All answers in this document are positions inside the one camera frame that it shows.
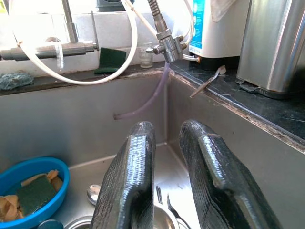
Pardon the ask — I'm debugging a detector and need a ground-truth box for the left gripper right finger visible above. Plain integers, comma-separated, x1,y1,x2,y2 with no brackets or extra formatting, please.
178,119,283,229

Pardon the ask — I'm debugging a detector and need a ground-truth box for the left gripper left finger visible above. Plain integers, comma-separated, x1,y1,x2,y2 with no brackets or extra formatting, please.
91,121,157,229

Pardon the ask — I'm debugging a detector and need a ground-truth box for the black fork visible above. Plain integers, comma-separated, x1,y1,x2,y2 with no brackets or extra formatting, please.
166,194,192,229

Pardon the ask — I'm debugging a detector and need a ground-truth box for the small steel bowl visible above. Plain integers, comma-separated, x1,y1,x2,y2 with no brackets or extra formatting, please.
152,204,182,229

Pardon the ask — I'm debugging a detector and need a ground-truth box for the blue plastic bowl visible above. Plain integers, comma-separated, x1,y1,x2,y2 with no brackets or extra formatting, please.
0,156,71,225

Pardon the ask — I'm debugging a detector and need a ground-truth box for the stainless steel sink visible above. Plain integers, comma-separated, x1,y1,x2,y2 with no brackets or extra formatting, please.
0,68,305,229

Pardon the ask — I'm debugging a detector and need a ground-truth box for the dark blue round lid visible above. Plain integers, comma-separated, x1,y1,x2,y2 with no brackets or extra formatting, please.
36,219,64,229

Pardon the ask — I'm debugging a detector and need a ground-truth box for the purple soft tube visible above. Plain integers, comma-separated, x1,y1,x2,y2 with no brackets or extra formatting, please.
114,62,171,120

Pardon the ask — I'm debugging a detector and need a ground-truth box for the green sponge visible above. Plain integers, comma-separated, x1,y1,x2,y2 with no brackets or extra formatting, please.
15,176,58,216

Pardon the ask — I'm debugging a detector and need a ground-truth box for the thin metal utensil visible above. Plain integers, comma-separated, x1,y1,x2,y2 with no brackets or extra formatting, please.
189,64,227,98

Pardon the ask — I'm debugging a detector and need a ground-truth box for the dark green scouring pad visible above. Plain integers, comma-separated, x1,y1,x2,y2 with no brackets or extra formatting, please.
93,47,127,75

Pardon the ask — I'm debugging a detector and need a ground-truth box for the brown rag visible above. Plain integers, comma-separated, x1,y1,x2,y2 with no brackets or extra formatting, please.
0,168,64,223

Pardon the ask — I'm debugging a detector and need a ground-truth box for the small clear glass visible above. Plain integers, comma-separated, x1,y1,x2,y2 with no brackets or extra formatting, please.
139,42,154,69

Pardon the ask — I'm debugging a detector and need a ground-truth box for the white water purifier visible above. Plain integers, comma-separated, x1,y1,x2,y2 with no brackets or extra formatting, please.
188,0,251,72

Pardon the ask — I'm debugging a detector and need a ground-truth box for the stainless steel knife block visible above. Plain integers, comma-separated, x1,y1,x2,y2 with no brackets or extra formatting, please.
235,0,305,100

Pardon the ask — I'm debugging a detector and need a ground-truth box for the grey scrub pad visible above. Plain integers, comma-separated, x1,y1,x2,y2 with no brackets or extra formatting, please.
0,72,34,91

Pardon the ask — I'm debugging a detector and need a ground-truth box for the white cloth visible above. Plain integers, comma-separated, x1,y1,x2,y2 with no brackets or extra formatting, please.
209,0,236,23

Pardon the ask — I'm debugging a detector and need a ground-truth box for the white plastic hose loop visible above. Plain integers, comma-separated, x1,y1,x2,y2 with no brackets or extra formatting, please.
8,0,139,86

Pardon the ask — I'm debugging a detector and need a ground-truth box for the metal flex hose with diverter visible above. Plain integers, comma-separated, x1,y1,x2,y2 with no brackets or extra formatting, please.
145,0,186,63

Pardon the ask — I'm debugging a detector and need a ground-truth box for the chrome wall tap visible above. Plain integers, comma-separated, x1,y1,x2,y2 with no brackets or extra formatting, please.
0,0,100,62

